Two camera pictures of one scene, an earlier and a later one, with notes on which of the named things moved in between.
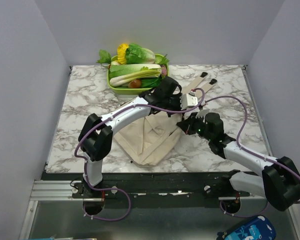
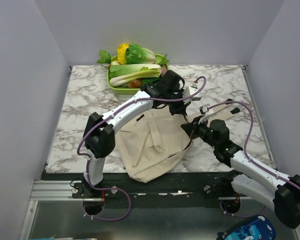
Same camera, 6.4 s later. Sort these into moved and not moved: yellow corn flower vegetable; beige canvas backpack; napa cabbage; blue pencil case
Moved: beige canvas backpack
Not moved: napa cabbage; yellow corn flower vegetable; blue pencil case
